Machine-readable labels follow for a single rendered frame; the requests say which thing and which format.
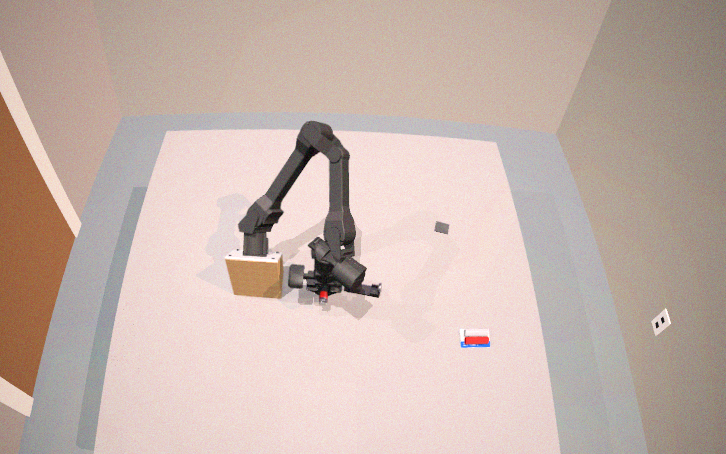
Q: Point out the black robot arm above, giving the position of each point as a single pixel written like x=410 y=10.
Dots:
x=339 y=227

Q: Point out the black and red battery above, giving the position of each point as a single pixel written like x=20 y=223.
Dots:
x=323 y=298

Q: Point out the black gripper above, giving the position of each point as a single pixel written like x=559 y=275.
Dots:
x=314 y=279

